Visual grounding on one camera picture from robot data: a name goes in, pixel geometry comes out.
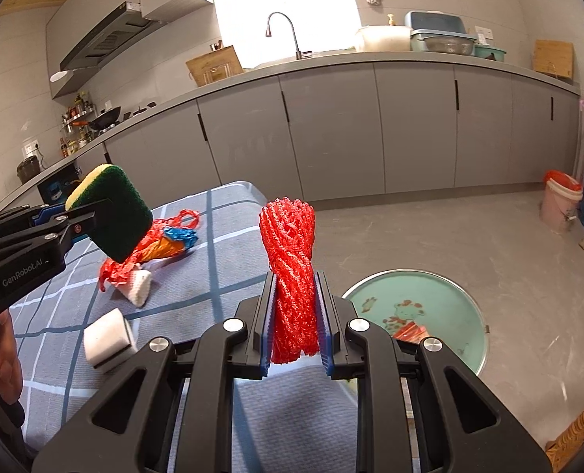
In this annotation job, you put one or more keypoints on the person's left hand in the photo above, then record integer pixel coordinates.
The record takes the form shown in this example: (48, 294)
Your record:
(4, 364)

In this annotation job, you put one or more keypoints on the mint green giraffe print basin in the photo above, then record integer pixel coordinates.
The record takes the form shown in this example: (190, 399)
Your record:
(444, 305)

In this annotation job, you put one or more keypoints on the blue dish drainer with lid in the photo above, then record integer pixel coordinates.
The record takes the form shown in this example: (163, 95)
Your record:
(430, 20)

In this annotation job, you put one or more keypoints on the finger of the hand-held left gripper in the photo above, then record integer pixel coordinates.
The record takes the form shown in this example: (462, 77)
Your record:
(82, 221)
(50, 216)

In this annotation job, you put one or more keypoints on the white foam piece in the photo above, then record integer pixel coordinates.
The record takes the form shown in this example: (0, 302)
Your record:
(139, 288)

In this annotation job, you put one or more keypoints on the white wall outlet with plug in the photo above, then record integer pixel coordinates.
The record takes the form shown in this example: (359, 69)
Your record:
(31, 148)

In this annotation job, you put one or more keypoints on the steel mixing bowl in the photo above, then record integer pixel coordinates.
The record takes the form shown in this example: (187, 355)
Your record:
(447, 47)

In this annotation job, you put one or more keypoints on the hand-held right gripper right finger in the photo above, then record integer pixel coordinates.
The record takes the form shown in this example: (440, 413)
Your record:
(324, 325)

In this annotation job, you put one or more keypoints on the red foam net sleeve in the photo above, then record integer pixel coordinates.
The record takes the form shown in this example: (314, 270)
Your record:
(289, 256)

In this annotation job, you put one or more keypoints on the bright window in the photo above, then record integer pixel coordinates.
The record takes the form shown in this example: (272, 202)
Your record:
(321, 0)

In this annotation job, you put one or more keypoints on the condiment jar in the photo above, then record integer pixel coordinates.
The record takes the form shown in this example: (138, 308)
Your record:
(74, 147)

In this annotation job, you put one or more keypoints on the grey kitchen base cabinets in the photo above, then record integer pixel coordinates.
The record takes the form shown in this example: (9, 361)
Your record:
(331, 128)

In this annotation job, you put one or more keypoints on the red ribbed wrapper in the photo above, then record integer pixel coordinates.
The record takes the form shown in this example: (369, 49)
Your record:
(410, 332)

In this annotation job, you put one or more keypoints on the yellow soap bottle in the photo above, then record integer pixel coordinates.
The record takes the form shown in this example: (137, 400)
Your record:
(391, 20)

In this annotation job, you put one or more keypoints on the wide white wall outlet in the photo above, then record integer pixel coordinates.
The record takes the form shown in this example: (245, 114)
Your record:
(484, 34)

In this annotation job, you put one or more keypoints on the black range hood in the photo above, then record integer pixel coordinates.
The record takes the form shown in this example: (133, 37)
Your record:
(109, 39)

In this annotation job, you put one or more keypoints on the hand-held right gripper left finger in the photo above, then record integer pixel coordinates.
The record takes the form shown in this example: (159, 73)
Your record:
(267, 325)

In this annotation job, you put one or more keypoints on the wooden cutting board with stand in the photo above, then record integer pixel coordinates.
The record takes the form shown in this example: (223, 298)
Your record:
(213, 64)

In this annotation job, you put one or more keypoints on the dark rice cooker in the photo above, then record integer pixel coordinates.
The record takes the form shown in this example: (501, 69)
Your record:
(28, 170)

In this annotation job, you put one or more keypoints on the gas stove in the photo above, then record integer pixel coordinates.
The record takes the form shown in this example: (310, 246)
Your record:
(134, 113)

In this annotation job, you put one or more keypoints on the white plastic tub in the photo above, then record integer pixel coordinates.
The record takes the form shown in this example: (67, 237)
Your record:
(383, 38)

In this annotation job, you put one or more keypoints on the pink plastic bucket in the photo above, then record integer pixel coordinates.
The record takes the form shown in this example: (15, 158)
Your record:
(558, 209)

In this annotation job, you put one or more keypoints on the steel gooseneck faucet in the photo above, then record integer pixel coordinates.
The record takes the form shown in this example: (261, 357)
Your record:
(298, 49)

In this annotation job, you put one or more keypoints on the wall spice rack with bottles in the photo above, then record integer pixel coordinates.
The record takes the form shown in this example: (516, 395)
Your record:
(77, 108)

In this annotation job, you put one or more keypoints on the white sponge with dark base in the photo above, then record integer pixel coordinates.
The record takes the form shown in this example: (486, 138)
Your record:
(106, 337)

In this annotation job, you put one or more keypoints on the black wok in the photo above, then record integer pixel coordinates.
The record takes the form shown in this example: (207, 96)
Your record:
(106, 118)

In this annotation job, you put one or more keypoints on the teal plastic basket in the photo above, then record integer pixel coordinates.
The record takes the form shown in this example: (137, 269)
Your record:
(489, 53)

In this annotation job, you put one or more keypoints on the red bin liner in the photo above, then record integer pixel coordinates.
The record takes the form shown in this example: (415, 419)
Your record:
(563, 180)

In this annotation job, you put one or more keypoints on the knife block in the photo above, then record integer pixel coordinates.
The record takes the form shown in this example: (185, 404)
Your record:
(215, 47)

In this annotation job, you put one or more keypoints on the orange and blue snack packet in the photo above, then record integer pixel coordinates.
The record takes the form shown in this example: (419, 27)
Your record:
(166, 249)

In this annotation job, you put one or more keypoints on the dark sauce bottle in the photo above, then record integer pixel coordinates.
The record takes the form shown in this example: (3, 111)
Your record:
(64, 149)

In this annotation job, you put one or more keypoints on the red plastic bag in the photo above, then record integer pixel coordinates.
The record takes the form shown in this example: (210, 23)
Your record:
(117, 268)

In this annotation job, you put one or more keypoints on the blue checked tablecloth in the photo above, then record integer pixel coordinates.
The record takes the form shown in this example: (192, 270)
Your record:
(174, 305)

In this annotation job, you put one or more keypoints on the brown wicker chair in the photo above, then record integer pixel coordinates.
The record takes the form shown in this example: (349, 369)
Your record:
(575, 433)

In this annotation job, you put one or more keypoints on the plain wooden cutting board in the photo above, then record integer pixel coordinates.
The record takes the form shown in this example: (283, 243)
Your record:
(553, 59)

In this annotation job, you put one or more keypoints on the green and yellow scouring sponge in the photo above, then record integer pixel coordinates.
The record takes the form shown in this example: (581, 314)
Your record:
(119, 207)

